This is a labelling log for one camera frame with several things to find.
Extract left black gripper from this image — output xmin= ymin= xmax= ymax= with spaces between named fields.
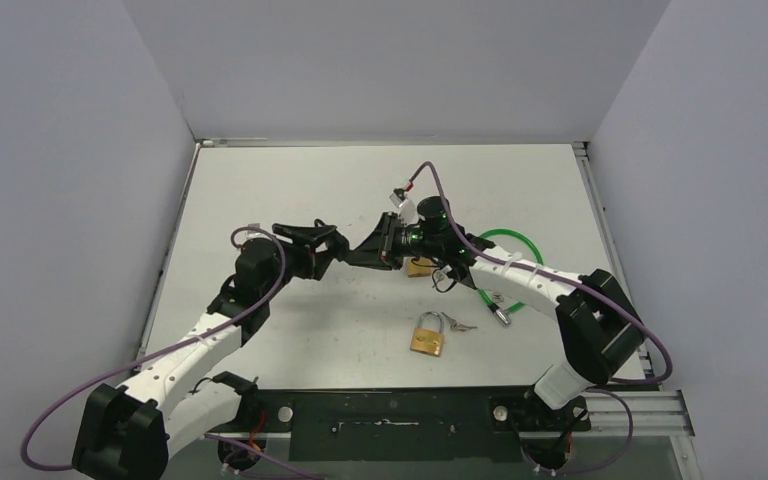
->
xmin=263 ymin=225 xmax=339 ymax=301

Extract brass padlock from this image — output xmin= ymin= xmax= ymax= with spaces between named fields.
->
xmin=406 ymin=257 xmax=436 ymax=278
xmin=409 ymin=311 xmax=445 ymax=357

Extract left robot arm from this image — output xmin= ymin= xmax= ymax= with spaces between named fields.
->
xmin=71 ymin=222 xmax=349 ymax=479

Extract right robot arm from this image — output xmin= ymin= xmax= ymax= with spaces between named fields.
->
xmin=345 ymin=196 xmax=645 ymax=429

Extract lower padlock keys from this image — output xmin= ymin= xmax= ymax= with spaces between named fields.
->
xmin=439 ymin=312 xmax=476 ymax=332

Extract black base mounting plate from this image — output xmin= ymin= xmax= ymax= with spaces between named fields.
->
xmin=214 ymin=387 xmax=595 ymax=463

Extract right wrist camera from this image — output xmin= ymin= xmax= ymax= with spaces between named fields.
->
xmin=390 ymin=188 xmax=417 ymax=224

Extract green cable lock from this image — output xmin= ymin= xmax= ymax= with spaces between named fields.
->
xmin=478 ymin=228 xmax=544 ymax=328

